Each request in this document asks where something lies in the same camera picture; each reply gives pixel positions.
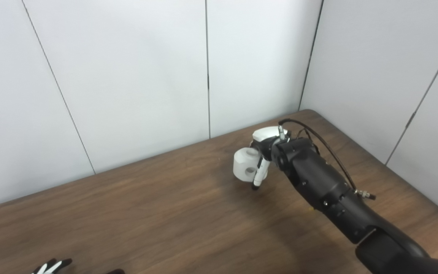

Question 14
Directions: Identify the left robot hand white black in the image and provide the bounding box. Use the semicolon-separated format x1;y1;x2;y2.
31;258;73;274

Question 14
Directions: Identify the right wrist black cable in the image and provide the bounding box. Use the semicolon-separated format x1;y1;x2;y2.
279;119;376;201

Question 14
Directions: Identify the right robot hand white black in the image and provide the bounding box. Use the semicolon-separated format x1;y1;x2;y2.
249;127;292;191

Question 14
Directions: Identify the round white piece with holes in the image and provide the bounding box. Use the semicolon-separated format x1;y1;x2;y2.
233;147;268;182

